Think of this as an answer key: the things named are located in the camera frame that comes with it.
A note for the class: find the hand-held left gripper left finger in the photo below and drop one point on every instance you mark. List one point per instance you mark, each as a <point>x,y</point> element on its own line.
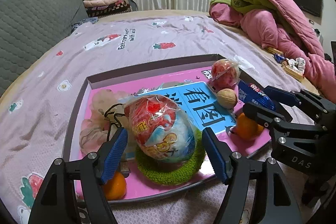
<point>114,158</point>

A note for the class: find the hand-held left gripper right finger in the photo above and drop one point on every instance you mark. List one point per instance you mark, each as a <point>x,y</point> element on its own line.
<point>216,158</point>

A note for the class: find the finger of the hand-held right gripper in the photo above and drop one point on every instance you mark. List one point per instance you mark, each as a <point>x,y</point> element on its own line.
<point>282,95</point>
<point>265,115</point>

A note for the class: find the orange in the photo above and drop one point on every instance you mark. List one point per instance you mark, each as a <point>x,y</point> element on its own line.
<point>246,129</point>
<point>116,187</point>

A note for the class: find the blue cookie packet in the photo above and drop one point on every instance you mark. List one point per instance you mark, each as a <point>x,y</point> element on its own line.
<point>252,94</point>

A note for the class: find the walnut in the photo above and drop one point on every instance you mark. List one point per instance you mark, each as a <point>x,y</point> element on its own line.
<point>227,98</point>

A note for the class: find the plastic-wrapped toy egg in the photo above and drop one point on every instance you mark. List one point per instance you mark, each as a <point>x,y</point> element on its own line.
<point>157,132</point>
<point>225,73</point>

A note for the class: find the grey cardboard box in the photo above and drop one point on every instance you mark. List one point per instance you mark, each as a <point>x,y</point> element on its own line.
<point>74,113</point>

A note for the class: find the large wafer biscuit pack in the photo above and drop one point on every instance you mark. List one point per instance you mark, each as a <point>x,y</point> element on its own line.
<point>294,71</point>

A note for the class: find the blue candy wrapper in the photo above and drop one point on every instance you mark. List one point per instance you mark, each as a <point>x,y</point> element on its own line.
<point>278,58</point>

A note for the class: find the pink quilt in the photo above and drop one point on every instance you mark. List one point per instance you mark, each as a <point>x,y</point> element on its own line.
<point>262,27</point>

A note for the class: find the pink and blue book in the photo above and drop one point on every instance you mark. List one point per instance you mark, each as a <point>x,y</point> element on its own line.
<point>183,77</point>

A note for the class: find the dark patterned cloth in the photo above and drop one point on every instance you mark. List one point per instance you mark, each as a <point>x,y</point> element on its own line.
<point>85,23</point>

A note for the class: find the checkered folded blanket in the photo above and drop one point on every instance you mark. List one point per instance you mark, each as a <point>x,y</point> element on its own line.
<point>110,11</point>

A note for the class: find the pink folded blanket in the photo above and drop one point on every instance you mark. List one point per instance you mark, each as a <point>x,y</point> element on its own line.
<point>102,2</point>

